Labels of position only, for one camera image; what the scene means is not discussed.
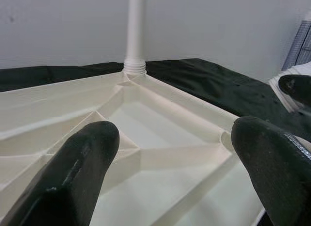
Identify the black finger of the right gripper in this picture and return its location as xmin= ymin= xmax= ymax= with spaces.
xmin=278 ymin=74 xmax=311 ymax=107

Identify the white plastic children table top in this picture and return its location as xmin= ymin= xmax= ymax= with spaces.
xmin=0 ymin=70 xmax=268 ymax=226

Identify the black table cover cloth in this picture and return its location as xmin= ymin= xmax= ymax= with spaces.
xmin=0 ymin=57 xmax=311 ymax=226

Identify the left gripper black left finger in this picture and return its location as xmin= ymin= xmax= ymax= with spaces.
xmin=4 ymin=121 xmax=121 ymax=226

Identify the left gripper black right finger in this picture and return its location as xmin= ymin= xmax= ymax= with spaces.
xmin=230 ymin=116 xmax=311 ymax=226

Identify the grey wire mesh panel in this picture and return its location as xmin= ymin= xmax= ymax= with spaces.
xmin=281 ymin=13 xmax=311 ymax=71

